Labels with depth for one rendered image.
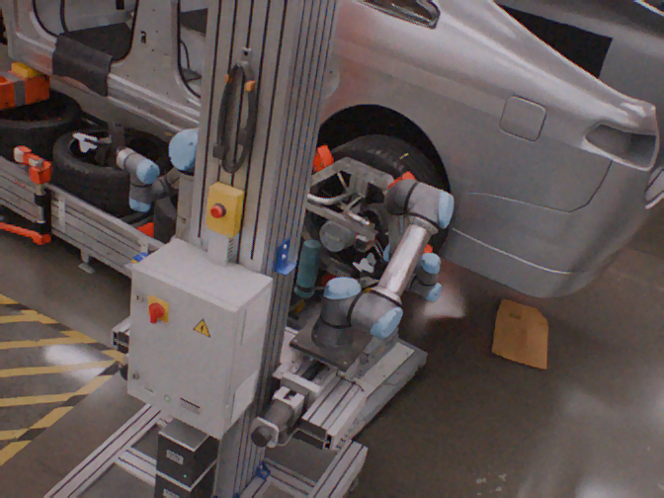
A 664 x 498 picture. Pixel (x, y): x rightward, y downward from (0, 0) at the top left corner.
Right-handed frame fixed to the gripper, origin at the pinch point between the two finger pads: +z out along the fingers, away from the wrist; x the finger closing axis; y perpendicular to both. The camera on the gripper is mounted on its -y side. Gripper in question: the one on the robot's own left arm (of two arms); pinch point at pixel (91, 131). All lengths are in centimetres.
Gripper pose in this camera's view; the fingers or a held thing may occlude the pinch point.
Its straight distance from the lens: 298.1
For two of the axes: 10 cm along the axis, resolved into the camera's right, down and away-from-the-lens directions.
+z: -7.5, -4.4, 4.9
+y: -2.5, 8.8, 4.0
